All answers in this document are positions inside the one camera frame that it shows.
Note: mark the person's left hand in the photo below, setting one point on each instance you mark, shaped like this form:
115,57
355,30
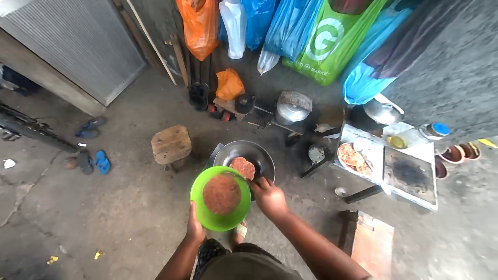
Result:
195,228

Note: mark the person's right hand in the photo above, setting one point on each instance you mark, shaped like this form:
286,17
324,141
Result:
271,200

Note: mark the person's right fingers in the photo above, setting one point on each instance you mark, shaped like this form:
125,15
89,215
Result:
260,184

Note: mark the person's left thumb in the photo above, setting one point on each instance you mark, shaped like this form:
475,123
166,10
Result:
192,212

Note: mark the small reddish-brown flatbread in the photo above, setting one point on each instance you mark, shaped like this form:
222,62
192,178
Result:
242,167

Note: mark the green plastic bowl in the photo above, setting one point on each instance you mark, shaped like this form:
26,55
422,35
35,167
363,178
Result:
197,184

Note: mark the person's left forearm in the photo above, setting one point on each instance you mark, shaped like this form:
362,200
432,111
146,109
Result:
180,258

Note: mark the person's right forearm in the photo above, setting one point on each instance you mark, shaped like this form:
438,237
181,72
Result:
317,247

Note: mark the dark metal pan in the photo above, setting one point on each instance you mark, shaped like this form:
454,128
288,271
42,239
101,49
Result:
264,153

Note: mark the large round reddish-brown flatbread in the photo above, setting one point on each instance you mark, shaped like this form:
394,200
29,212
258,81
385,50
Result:
221,194

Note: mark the person's legs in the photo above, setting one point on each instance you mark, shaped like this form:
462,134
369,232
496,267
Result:
209,252

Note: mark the small light metal tin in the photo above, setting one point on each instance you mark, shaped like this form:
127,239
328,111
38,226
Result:
316,154

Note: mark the black and red shoes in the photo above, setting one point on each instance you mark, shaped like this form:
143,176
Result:
225,116

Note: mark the silver pot with lid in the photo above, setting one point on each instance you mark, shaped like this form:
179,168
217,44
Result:
291,113

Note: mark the person's body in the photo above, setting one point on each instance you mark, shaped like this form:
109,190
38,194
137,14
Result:
249,268

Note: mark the small clear round container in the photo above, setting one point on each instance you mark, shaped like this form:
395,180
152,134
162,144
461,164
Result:
341,191

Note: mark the black round kettle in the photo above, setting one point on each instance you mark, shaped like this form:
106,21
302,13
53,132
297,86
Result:
244,104

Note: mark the low wooden bench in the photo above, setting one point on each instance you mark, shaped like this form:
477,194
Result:
229,105

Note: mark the folded brown cloth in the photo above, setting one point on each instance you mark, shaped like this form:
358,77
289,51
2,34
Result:
294,99

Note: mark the plate with orange-brown food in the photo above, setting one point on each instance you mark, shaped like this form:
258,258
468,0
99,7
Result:
352,157

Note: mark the blue flip-flop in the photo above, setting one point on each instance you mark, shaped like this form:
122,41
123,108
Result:
103,162

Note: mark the crumpled orange plastic bag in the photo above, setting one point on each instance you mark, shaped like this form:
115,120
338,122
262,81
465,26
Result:
229,85

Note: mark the yellow leaf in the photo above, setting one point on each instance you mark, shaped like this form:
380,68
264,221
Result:
487,143
52,259
98,254

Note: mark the dark grey sandal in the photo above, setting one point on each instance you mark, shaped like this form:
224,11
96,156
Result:
84,161

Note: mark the small white plastic bag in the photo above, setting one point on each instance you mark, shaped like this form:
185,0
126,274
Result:
267,61

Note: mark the white table with dark legs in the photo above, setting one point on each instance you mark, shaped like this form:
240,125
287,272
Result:
377,146

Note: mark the light wooden box stool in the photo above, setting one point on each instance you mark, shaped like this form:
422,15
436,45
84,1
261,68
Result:
373,243

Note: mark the brown sandal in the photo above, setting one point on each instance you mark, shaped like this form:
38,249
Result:
71,163

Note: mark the pair of blue-grey sandals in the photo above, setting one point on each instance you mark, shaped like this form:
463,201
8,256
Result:
90,128

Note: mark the small glass of yellow liquid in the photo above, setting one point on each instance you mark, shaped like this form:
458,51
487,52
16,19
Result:
397,142

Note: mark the light blue plastic bag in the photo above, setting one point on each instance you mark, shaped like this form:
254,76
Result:
363,81

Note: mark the dark wooden planks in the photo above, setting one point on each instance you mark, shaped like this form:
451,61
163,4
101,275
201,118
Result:
179,58

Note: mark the blackened square griddle tray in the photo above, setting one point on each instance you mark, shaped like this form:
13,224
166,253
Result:
410,171

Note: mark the translucent blue plastic bag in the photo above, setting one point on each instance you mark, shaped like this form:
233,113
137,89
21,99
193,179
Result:
290,29

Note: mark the green bag with white print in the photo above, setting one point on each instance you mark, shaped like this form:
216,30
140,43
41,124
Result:
334,39

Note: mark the long thin wooden stick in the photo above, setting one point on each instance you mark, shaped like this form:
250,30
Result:
151,42

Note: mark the bicycle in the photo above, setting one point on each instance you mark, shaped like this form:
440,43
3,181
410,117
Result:
35,130

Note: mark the clear jar with blue lid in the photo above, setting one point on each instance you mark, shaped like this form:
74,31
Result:
432,131

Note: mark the crumpled white scrap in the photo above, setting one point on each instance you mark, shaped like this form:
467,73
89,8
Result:
9,163

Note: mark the corrugated metal door panel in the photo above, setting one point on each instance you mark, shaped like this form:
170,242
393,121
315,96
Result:
81,46

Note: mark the dark purple cloth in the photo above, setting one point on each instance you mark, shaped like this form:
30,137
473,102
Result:
408,42

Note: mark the dark blue cloth bundle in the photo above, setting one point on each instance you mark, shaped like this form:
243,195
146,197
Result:
18,81

